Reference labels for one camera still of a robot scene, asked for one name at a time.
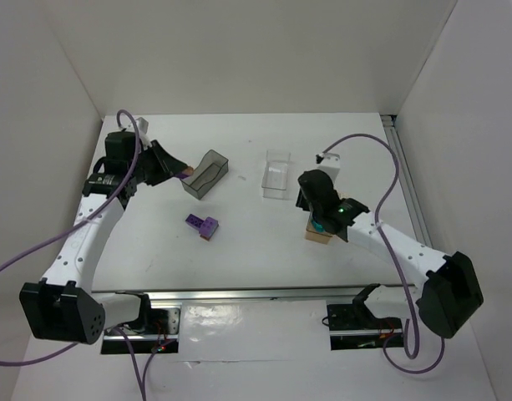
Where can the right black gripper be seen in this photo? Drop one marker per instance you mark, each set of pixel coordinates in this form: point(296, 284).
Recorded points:
point(303, 200)

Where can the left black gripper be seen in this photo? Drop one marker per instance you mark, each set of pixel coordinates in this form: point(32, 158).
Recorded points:
point(156, 163)

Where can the teal lego brick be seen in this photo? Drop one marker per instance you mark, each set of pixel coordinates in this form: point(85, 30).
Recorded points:
point(317, 226)

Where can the orange lego brick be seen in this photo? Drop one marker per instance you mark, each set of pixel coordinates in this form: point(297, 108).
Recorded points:
point(189, 171)

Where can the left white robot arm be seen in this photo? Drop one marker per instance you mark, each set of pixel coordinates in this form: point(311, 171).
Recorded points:
point(60, 306)

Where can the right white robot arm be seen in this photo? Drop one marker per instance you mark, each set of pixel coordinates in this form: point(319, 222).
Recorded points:
point(446, 291)

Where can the amber plastic container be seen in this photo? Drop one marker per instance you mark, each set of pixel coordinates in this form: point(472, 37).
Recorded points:
point(318, 236)

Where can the clear plastic container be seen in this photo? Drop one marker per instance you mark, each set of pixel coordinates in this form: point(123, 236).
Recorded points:
point(275, 177)

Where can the smoky grey plastic container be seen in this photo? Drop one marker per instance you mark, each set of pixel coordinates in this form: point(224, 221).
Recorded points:
point(206, 175)

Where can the purple flat lego brick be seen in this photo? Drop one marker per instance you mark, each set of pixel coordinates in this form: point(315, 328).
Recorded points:
point(194, 221)

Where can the purple rounded lego brick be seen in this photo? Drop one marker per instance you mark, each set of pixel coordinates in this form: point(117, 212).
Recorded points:
point(208, 227)

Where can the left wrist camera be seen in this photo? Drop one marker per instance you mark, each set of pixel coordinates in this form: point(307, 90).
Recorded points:
point(142, 125)

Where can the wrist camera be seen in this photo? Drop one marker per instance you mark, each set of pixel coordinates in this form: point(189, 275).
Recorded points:
point(142, 125)
point(330, 164)

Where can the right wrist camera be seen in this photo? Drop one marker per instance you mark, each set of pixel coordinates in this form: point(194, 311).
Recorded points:
point(330, 164)

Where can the aluminium mounting rail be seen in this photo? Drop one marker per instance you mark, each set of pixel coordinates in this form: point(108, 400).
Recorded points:
point(264, 294)

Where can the side aluminium rail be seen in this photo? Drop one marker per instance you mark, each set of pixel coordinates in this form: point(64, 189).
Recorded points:
point(406, 180)

